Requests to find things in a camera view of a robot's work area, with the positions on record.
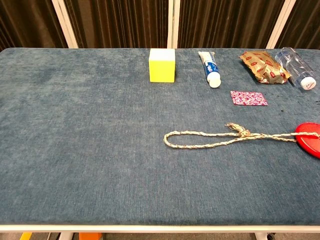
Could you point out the white partition frame post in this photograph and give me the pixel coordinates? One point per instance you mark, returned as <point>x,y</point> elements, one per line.
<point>280,25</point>
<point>173,23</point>
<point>65,23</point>

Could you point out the gold red snack wrapper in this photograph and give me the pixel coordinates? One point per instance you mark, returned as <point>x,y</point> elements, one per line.
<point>265,67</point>

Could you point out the blue fabric table cover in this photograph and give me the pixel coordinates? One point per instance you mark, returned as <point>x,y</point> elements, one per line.
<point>100,150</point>

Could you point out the white table frame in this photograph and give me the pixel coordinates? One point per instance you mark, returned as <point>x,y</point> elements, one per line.
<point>150,228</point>

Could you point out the yellow cube block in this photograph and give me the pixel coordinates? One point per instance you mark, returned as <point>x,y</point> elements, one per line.
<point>162,70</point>

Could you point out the dark brown curtain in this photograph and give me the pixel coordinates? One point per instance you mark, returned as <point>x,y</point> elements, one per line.
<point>117,22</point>

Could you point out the pink patterned card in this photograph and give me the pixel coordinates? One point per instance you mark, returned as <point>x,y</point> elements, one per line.
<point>248,98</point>

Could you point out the clear plastic water bottle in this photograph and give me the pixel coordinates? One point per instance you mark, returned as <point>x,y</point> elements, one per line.
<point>296,66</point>

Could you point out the white blue toothpaste tube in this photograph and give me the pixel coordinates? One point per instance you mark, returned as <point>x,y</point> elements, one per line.
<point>211,68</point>

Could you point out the red plastic disc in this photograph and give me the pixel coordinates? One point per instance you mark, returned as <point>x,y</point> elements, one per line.
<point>308,142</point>

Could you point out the yellow object under table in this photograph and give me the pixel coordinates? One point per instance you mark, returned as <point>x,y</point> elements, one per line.
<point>25,236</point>

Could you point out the orange box under table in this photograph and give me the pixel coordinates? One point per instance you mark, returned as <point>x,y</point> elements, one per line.
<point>90,236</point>

